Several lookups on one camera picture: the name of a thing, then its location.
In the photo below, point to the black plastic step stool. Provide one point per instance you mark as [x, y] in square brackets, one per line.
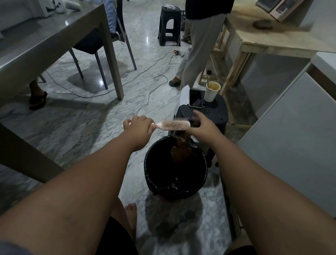
[170, 15]

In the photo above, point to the person's left forearm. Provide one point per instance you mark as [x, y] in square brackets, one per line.
[78, 197]

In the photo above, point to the white cabinet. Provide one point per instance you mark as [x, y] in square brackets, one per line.
[294, 136]

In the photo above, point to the framed picture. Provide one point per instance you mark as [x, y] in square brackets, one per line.
[286, 9]
[266, 4]

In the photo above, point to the white paper sheet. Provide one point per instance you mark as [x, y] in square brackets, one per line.
[184, 96]

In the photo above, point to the person's black shorts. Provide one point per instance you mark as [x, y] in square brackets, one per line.
[115, 239]

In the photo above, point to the black lined trash bin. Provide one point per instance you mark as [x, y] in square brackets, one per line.
[168, 181]

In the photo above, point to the black smartphone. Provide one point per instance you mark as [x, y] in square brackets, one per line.
[195, 97]

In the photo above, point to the person's right forearm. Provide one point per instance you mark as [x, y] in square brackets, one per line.
[262, 197]

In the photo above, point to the brown hair clump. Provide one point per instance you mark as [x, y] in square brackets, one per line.
[181, 149]

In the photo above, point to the power strip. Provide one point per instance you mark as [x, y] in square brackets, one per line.
[178, 53]

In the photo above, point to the white paper cup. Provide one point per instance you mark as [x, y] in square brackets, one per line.
[210, 94]

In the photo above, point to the black woven-top plastic stool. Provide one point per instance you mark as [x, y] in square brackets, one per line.
[216, 111]

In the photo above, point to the dark chair with metal legs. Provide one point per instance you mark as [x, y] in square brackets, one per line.
[88, 42]

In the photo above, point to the person's right fingers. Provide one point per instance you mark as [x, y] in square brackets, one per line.
[197, 118]

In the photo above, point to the light blue cushion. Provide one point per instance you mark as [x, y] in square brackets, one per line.
[110, 15]

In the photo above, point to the person's left hand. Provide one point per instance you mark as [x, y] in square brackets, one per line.
[137, 131]

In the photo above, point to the white appliance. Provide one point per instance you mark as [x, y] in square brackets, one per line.
[59, 6]

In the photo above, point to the person's left foot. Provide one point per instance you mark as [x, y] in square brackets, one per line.
[131, 218]

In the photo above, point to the pink hair brush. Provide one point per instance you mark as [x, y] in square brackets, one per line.
[173, 124]

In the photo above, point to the raw wooden table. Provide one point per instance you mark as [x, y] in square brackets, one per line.
[262, 36]

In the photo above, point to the person's right hand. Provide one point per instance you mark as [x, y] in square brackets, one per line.
[207, 130]

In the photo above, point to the person's left thumb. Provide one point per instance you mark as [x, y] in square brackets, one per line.
[152, 127]

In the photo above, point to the grey metal table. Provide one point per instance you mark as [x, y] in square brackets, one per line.
[39, 39]

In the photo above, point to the dark stone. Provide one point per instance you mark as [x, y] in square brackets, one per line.
[262, 23]

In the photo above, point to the person's foot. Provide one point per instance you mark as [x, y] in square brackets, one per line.
[36, 94]
[131, 218]

